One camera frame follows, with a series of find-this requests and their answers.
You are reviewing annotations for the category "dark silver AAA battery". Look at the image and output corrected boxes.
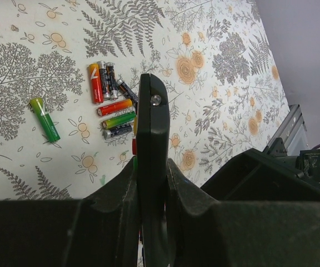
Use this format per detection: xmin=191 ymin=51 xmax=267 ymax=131
xmin=103 ymin=123 xmax=133 ymax=140

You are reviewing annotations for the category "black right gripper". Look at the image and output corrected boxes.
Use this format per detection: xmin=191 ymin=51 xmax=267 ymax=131
xmin=201 ymin=149 xmax=320 ymax=202

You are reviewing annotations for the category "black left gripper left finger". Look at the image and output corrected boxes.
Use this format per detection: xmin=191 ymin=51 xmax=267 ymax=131
xmin=0 ymin=162 xmax=140 ymax=266

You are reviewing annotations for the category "orange red AAA battery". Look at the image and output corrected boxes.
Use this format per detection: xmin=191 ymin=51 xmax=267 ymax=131
xmin=88 ymin=63 xmax=103 ymax=104

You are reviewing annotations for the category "dark blue AAA battery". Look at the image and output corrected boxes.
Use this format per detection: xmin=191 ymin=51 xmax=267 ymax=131
xmin=117 ymin=79 xmax=138 ymax=104

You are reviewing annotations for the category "yellow green AAA battery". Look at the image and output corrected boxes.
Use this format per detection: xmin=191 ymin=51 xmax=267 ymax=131
xmin=101 ymin=111 xmax=136 ymax=130

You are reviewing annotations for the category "black tv remote control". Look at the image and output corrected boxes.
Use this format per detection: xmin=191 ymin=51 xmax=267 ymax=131
xmin=136 ymin=73 xmax=172 ymax=266

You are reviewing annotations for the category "aluminium frame rail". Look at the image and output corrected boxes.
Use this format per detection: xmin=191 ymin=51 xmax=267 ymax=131
xmin=276 ymin=104 xmax=310 ymax=156

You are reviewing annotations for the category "floral table mat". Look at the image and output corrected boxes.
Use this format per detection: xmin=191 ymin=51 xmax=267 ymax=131
xmin=0 ymin=1 xmax=289 ymax=201

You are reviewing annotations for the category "black orange AAA battery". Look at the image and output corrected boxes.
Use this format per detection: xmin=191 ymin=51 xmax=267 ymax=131
xmin=106 ymin=62 xmax=118 ymax=100

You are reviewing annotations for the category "red yellow AAA battery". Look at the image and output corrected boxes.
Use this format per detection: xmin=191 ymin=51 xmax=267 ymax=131
xmin=97 ymin=99 xmax=133 ymax=116

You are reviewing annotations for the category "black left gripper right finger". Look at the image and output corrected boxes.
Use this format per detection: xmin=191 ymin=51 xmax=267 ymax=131
xmin=166 ymin=162 xmax=320 ymax=266

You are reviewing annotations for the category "black silver AAA battery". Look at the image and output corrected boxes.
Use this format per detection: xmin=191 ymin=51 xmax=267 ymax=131
xmin=97 ymin=61 xmax=111 ymax=100

